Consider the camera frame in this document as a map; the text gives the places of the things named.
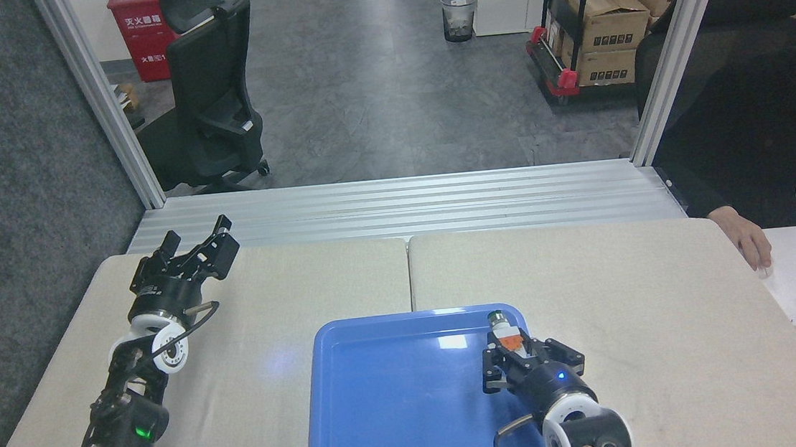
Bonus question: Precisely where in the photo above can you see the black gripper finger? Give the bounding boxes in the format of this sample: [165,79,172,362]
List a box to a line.
[527,335,588,380]
[173,214,243,283]
[127,230,185,287]
[479,342,526,395]

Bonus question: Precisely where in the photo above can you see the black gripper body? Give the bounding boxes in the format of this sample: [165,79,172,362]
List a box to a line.
[126,259,207,326]
[507,352,600,423]

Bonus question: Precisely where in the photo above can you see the grey orange switch part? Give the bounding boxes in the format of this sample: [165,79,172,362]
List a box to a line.
[487,307,531,357]

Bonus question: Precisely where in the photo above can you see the blue plastic tray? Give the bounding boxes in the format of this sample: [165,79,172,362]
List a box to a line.
[295,298,566,447]

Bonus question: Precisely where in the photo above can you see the person's hand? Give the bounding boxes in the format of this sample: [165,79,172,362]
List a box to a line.
[708,202,775,274]

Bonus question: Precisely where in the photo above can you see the black office chair with headrest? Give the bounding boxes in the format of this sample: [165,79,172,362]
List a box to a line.
[125,0,271,199]

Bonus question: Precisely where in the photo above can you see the red fire extinguisher box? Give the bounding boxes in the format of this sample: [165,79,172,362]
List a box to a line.
[106,0,181,85]

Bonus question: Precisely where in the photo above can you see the black red trolley cart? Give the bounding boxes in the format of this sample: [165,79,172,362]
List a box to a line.
[521,0,654,108]

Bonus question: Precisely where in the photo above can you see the flat cardboard box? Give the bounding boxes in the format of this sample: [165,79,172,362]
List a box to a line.
[574,48,640,88]

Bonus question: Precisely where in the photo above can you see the person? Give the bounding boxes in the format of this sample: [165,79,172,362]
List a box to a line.
[640,0,796,237]

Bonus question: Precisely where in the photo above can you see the black mesh trash bin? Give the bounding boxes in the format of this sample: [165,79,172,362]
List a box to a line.
[441,0,482,45]

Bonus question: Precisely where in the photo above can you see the open cardboard box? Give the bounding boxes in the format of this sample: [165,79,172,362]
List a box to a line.
[566,0,655,57]

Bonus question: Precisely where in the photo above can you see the silver aluminium post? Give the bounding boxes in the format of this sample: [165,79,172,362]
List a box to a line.
[617,0,749,164]
[32,0,167,218]

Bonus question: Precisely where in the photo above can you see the silver aluminium rail base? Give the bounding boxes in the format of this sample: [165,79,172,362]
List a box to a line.
[124,153,686,265]

